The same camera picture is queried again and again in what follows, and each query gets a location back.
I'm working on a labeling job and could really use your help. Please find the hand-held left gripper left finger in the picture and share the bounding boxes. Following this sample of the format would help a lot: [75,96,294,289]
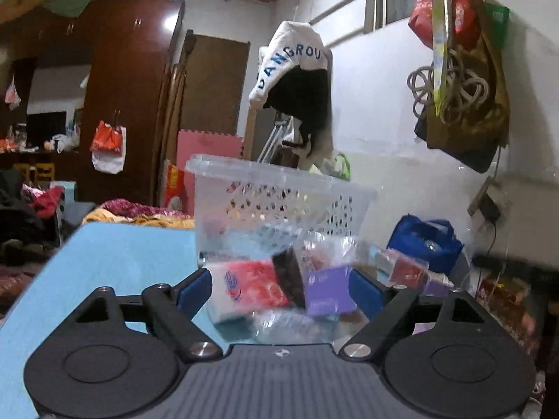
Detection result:
[65,267,223,363]

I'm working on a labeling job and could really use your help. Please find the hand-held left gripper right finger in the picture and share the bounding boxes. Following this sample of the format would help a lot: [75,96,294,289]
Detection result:
[338,267,494,361]

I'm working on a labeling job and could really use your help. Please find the purple packet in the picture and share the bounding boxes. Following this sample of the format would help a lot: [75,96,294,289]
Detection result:
[304,265,356,317]

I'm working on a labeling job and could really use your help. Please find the red white tissue packet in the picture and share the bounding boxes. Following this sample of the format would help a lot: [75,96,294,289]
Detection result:
[207,259,291,326]

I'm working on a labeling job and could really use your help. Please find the black packet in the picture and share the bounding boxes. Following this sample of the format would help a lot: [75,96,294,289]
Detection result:
[271,247,307,308]

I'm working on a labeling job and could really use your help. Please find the clear plastic perforated basket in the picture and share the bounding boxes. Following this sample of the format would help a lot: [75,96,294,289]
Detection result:
[184,154,379,271]

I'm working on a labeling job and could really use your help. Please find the blue bag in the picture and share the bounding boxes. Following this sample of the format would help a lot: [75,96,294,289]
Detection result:
[388,215,464,275]

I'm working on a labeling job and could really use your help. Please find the yellow magenta blanket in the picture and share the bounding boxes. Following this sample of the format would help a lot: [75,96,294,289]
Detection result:
[83,198,195,230]

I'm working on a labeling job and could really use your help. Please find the red printed bag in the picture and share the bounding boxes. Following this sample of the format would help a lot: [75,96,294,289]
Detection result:
[165,163,187,210]

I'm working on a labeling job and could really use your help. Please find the green plastic bag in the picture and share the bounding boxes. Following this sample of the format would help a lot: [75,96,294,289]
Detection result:
[333,153,351,181]

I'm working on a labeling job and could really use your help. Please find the red patterned cloth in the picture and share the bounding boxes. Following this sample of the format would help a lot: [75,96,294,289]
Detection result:
[476,271,542,359]

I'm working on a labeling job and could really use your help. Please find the pink foam mat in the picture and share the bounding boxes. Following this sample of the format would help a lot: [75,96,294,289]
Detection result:
[176,128,244,210]

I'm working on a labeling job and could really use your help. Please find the black power adapter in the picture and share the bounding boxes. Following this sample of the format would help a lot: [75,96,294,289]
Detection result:
[479,192,503,224]

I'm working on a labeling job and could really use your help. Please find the red white plastic bag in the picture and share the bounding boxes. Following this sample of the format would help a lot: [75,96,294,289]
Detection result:
[90,121,127,174]

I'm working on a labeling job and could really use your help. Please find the black hanging bag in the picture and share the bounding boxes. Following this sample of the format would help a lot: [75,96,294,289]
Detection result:
[415,113,503,174]

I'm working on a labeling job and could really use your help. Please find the red garment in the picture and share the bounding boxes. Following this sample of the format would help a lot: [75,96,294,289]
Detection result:
[22,183,66,218]

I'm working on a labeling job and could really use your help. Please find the yellow stool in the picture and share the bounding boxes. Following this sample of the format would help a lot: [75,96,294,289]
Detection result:
[13,163,55,184]

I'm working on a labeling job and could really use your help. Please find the brown wooden door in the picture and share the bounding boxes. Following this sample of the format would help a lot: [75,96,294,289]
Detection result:
[179,30,251,149]

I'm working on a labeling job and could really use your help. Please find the black garment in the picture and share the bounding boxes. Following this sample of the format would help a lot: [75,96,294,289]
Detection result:
[264,65,335,160]

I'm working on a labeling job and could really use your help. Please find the black television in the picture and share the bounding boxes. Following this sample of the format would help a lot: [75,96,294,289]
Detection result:
[27,111,67,145]

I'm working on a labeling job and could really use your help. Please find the brown wooden wardrobe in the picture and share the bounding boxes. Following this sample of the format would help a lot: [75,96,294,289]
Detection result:
[0,0,184,206]

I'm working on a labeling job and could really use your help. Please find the olive hanging bag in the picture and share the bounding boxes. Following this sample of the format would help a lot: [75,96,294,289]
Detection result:
[426,2,511,149]

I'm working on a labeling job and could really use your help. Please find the white hoodie blue letters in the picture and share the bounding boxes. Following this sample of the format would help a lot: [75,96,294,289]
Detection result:
[249,21,333,110]

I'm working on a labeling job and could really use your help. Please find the white pink plastic bag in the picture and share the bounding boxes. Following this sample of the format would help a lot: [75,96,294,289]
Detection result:
[4,76,22,111]

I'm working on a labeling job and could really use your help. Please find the green hanging bag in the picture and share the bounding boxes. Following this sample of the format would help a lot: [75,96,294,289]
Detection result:
[485,2,510,49]

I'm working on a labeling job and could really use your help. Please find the metal folding frame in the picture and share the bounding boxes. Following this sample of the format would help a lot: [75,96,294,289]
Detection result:
[257,113,298,165]

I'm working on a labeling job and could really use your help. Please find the coiled grey rope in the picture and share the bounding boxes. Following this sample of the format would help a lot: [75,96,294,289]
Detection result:
[408,48,490,123]

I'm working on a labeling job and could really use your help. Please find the yellow green strap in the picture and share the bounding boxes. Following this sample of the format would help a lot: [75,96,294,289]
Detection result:
[428,0,455,116]

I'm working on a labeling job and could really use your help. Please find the white clothes rail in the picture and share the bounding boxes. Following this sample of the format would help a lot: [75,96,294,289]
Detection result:
[308,0,437,49]

